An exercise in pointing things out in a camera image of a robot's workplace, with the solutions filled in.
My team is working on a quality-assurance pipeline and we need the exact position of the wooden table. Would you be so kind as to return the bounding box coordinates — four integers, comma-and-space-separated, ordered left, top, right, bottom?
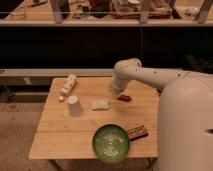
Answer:
29, 77, 159, 160

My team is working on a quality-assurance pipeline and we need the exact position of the white paper cup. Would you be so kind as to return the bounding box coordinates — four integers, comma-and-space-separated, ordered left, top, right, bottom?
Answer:
67, 95, 82, 116

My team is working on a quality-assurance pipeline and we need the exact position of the brown snack bar packet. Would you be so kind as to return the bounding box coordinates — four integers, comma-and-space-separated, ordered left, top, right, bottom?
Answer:
127, 125, 149, 141

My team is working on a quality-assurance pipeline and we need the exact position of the white sponge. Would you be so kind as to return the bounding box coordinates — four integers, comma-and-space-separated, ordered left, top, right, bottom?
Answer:
92, 100, 109, 110

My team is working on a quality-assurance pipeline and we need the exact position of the brown sausage-shaped object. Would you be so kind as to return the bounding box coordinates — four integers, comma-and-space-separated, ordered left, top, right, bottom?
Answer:
117, 95, 132, 102

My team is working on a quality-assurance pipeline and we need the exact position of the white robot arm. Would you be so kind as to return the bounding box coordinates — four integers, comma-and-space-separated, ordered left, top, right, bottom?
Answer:
110, 58, 213, 171

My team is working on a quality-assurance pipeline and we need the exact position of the long background shelf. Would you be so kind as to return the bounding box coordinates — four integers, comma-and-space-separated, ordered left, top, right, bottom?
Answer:
0, 0, 213, 78

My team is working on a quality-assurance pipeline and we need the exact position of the green ceramic bowl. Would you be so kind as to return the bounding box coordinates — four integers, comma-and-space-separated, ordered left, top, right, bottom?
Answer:
92, 124, 130, 164

